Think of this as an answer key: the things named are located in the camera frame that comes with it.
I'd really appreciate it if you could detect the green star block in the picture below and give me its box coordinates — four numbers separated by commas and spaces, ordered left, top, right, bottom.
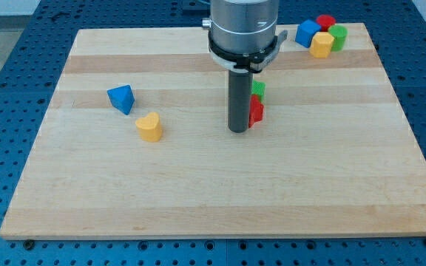
251, 80, 266, 102

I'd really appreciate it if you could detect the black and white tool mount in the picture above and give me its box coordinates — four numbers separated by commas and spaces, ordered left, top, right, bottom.
208, 30, 288, 73

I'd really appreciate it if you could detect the green cylinder block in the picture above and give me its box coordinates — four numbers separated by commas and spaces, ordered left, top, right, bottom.
328, 24, 348, 52

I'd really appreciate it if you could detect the blue cube block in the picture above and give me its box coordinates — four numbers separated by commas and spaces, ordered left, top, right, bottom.
295, 19, 321, 48

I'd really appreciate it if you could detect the yellow hexagon block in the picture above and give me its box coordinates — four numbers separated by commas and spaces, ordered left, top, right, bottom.
309, 32, 334, 58

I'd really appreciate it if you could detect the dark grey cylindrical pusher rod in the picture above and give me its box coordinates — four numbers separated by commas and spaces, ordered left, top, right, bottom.
228, 71, 253, 133

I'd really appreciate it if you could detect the wooden board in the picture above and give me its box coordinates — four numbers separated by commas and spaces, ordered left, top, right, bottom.
0, 23, 426, 240

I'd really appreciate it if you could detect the yellow heart block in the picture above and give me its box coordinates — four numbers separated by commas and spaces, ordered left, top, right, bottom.
135, 112, 163, 142

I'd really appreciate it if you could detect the red cylinder block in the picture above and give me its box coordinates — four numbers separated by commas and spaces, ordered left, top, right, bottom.
316, 14, 336, 32

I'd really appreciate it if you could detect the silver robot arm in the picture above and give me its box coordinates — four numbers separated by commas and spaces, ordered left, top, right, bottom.
202, 0, 288, 133

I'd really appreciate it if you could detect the blue triangle block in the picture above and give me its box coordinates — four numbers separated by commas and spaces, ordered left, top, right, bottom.
106, 85, 135, 115

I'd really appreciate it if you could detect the red star block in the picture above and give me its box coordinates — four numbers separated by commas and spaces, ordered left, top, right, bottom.
248, 94, 264, 128

